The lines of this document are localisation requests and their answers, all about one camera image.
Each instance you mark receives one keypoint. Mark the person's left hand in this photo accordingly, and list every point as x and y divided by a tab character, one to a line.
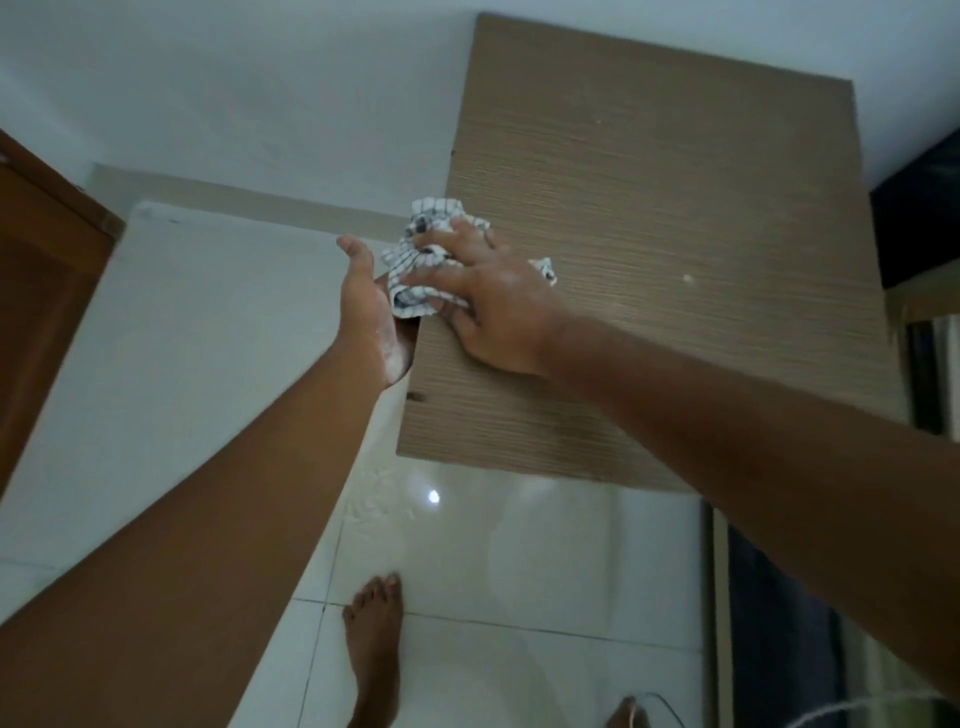
367	322

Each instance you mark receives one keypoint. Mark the person's right hand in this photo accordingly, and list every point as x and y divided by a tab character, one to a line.
510	315

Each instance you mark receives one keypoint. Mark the white checkered cleaning cloth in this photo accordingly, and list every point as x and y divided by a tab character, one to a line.
431	214

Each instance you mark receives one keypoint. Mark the person's right forearm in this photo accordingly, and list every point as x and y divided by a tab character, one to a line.
750	435

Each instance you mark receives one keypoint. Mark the person's left forearm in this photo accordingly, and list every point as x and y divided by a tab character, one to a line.
187	540

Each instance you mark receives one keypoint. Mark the brown wooden drawer cabinet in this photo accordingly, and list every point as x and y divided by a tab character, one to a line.
675	187

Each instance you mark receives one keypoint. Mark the person's left foot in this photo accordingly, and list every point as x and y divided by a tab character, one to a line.
373	637

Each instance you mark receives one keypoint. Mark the person's foot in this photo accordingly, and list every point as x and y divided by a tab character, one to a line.
626	716
373	637

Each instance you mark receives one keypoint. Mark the person's right foot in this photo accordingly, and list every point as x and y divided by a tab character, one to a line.
626	716

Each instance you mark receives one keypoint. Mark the brown wooden door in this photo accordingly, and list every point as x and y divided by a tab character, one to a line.
45	300

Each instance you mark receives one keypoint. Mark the striped bed sheet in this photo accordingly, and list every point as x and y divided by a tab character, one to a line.
930	292

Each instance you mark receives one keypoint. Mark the dark bed base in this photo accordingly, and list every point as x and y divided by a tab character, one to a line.
780	645

